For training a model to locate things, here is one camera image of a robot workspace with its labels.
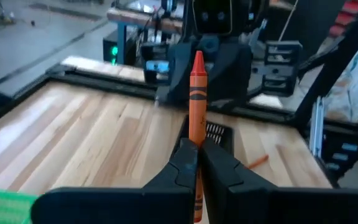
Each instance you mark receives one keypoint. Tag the blue-grey table frame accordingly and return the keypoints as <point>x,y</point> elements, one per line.
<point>121,43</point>

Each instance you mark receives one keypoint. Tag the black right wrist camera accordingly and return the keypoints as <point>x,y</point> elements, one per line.
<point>213,15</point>

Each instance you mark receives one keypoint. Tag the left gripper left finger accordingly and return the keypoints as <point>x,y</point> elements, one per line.
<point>120,205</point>

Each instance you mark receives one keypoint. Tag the black aluminium table frame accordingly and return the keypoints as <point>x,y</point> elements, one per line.
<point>113,84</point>

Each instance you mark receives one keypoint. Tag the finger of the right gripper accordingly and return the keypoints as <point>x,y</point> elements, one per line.
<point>179,71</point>
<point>233,74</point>

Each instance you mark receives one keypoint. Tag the red rack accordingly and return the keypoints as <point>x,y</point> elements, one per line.
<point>346,15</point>

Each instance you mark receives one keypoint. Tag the green plastic basket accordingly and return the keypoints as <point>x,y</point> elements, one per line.
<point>2,207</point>

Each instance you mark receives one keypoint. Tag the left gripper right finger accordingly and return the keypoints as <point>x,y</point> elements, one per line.
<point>275,205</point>

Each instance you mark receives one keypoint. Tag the black plastic basket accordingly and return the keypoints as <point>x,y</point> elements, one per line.
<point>217,133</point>

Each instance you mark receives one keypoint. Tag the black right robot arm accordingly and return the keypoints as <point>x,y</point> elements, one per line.
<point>188,25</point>

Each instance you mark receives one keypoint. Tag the black computer with green light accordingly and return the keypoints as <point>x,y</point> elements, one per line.
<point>109,57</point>

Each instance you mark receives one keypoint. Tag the person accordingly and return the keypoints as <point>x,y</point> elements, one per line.
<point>356,81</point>

